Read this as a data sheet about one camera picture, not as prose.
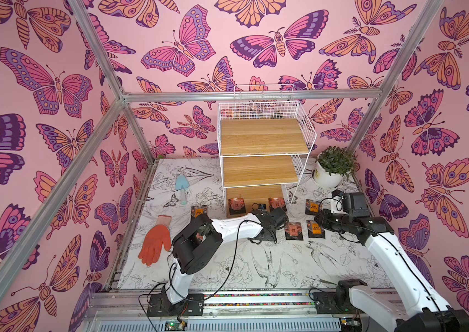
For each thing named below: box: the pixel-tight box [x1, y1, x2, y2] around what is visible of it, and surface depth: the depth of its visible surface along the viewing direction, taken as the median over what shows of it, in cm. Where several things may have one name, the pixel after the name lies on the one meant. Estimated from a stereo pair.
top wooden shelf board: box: [220, 118, 309, 155], surface depth 72 cm
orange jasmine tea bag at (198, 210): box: [190, 204, 208, 218], surface depth 101 cm
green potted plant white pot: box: [311, 145, 359, 189], surface depth 97 cm
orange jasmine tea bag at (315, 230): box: [305, 219, 326, 239], surface depth 92 cm
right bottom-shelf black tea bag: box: [268, 197, 288, 213], surface depth 102 cm
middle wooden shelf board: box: [223, 155, 299, 188], surface depth 83 cm
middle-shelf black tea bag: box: [284, 221, 304, 241], surface depth 94 cm
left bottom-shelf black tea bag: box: [227, 197, 247, 216], surface depth 101 cm
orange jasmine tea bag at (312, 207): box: [305, 199, 324, 216], surface depth 102 cm
